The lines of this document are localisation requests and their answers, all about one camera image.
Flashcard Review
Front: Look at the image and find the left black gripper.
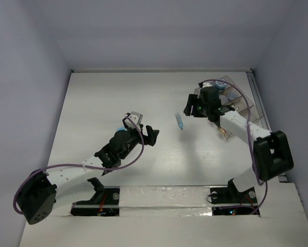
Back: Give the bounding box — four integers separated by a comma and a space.
118, 124, 158, 160

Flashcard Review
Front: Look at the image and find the blue pencil shaped highlighter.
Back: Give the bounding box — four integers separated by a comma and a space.
175, 112, 184, 130

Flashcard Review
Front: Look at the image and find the blue eraser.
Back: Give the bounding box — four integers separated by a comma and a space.
116, 127, 126, 131

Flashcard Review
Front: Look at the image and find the blue lidded jar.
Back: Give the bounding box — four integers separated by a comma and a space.
214, 79, 227, 90

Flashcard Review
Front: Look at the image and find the clear purple clip jar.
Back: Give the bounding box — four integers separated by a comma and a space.
219, 95, 229, 104

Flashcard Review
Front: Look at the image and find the red capped white marker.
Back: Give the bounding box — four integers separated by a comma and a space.
227, 105, 239, 111

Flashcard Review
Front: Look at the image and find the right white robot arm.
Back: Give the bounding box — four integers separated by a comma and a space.
183, 86, 294, 202

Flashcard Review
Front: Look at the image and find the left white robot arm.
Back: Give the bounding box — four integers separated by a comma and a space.
12, 126, 160, 225

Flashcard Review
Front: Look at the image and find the clear tiered organizer box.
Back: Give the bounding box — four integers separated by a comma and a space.
194, 76, 267, 128

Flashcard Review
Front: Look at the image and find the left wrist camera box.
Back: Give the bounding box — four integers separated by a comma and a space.
123, 112, 143, 129

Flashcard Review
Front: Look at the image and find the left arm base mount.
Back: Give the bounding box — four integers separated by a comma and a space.
70, 178, 120, 217

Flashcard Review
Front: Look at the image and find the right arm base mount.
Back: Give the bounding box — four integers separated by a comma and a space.
206, 180, 259, 216

